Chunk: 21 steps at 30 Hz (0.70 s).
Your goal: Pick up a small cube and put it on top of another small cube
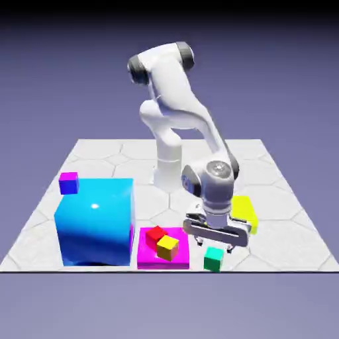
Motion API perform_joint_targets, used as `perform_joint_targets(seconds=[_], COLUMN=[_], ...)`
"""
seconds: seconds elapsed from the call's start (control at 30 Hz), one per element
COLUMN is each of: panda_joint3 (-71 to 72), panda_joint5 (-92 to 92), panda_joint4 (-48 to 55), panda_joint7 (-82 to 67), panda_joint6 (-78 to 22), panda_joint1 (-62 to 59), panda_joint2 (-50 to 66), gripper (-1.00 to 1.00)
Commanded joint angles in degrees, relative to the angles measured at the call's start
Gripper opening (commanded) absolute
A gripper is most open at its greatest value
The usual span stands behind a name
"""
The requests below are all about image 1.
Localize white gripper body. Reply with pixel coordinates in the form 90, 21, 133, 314
183, 218, 252, 248

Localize small green cube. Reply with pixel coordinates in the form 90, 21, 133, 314
203, 246, 225, 273

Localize small yellow cube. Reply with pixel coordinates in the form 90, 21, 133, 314
156, 234, 180, 262

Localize small red cube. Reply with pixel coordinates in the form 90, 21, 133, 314
145, 225, 169, 252

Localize small purple cube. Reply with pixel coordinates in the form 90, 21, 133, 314
58, 171, 80, 196

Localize large magenta box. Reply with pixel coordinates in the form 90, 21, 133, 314
136, 226, 191, 270

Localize large yellow box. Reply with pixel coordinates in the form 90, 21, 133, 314
230, 195, 258, 236

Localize large blue box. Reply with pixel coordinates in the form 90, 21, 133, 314
54, 177, 135, 267

